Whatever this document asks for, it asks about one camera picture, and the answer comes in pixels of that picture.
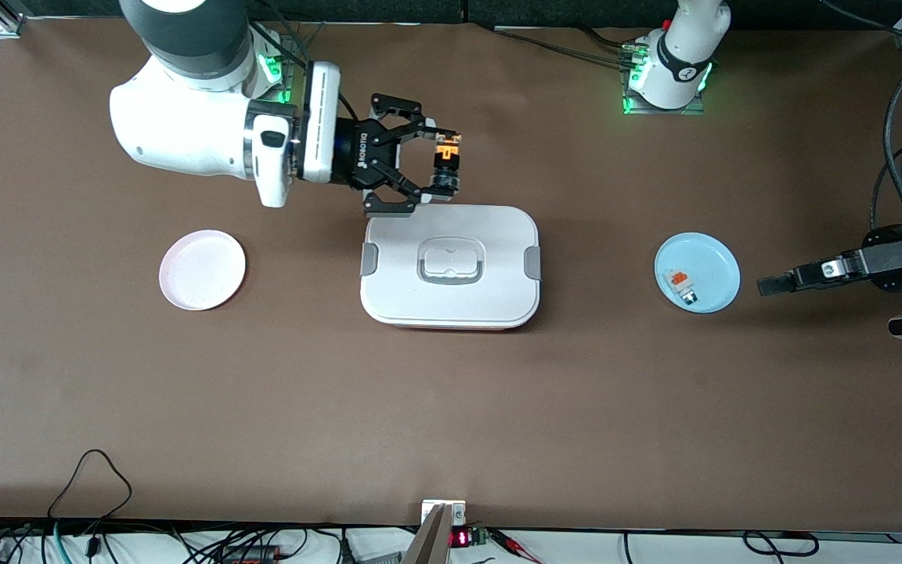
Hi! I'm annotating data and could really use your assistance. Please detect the orange and black switch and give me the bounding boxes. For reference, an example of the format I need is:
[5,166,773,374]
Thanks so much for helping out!
[428,131,465,197]

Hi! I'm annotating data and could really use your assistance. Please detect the light blue round plate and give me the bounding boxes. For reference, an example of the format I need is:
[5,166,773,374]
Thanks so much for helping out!
[654,231,741,315]

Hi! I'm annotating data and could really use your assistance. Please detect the pink round plate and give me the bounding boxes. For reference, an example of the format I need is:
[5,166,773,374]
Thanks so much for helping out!
[159,229,247,312]

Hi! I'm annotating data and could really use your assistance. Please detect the red clip leads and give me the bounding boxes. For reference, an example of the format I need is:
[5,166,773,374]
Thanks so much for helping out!
[490,529,546,564]

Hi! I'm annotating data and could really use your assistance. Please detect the orange black connector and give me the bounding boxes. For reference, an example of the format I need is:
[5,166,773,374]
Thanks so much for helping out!
[220,545,280,564]

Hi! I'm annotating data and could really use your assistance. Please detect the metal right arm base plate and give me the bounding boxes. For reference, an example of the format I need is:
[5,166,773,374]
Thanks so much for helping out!
[262,31,300,104]

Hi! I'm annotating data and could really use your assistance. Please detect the white lunch box grey handle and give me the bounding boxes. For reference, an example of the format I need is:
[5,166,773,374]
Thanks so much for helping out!
[359,204,541,330]

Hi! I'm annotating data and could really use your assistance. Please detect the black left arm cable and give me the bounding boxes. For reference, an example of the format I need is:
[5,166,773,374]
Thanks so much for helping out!
[819,0,902,267]

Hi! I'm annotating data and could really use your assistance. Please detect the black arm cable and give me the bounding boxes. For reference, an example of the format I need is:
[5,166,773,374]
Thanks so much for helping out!
[819,0,902,267]
[250,0,359,120]

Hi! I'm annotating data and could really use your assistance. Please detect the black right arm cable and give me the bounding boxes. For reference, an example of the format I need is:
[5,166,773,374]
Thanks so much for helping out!
[250,0,359,120]

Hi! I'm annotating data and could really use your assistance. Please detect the white and orange switch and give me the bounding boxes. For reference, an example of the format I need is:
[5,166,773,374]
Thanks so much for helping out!
[665,269,699,305]

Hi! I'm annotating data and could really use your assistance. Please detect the black base cable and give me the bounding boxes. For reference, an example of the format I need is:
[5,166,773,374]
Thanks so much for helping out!
[474,22,651,71]

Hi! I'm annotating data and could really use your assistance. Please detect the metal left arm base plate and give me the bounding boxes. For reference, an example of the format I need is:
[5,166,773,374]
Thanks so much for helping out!
[622,70,706,117]

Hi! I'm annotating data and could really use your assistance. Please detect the black coiled cable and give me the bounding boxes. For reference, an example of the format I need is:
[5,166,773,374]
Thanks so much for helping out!
[742,530,820,558]

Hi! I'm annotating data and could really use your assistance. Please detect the black looped cable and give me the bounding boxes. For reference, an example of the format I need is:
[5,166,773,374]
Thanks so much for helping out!
[48,449,132,522]

